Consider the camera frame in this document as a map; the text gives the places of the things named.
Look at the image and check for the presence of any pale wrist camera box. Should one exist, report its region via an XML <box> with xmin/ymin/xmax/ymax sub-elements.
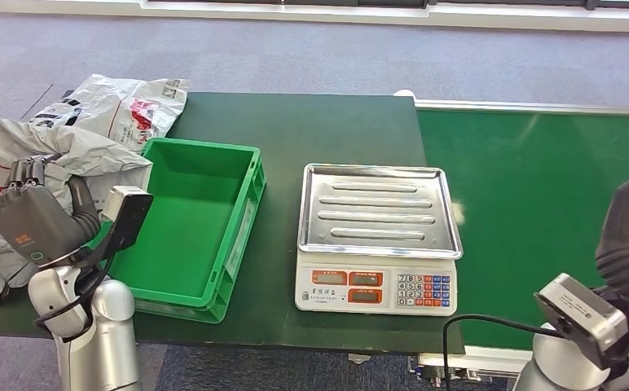
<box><xmin>534</xmin><ymin>273</ymin><xmax>629</xmax><ymax>371</ymax></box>
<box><xmin>101</xmin><ymin>186</ymin><xmax>155</xmax><ymax>255</ymax></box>

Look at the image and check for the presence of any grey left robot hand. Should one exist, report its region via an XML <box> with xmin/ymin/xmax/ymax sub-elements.
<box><xmin>0</xmin><ymin>156</ymin><xmax>103</xmax><ymax>267</ymax></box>

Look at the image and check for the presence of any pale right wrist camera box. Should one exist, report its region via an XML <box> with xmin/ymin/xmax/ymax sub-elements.
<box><xmin>534</xmin><ymin>273</ymin><xmax>629</xmax><ymax>371</ymax></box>

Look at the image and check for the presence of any green plastic crate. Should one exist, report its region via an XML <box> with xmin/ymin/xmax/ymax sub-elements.
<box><xmin>90</xmin><ymin>137</ymin><xmax>267</xmax><ymax>325</ymax></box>

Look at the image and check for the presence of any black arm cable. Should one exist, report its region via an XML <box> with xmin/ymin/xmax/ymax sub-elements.
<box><xmin>33</xmin><ymin>237</ymin><xmax>118</xmax><ymax>344</ymax></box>
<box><xmin>442</xmin><ymin>314</ymin><xmax>566</xmax><ymax>391</ymax></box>

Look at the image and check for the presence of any white electronic scale steel tray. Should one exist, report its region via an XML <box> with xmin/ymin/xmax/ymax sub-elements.
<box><xmin>294</xmin><ymin>163</ymin><xmax>464</xmax><ymax>318</ymax></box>

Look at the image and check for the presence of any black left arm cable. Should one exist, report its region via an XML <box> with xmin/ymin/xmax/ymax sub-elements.
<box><xmin>33</xmin><ymin>237</ymin><xmax>118</xmax><ymax>344</ymax></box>

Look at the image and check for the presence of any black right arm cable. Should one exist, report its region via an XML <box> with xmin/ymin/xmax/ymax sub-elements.
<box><xmin>442</xmin><ymin>314</ymin><xmax>566</xmax><ymax>391</ymax></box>

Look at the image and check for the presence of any white package black red print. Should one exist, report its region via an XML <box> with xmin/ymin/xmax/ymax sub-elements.
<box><xmin>29</xmin><ymin>73</ymin><xmax>191</xmax><ymax>153</ymax></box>

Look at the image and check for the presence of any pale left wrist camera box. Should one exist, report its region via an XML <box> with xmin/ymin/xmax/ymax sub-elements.
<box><xmin>101</xmin><ymin>186</ymin><xmax>155</xmax><ymax>255</ymax></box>

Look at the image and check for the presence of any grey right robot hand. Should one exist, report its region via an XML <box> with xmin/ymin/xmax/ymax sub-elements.
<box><xmin>596</xmin><ymin>165</ymin><xmax>629</xmax><ymax>251</ymax></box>

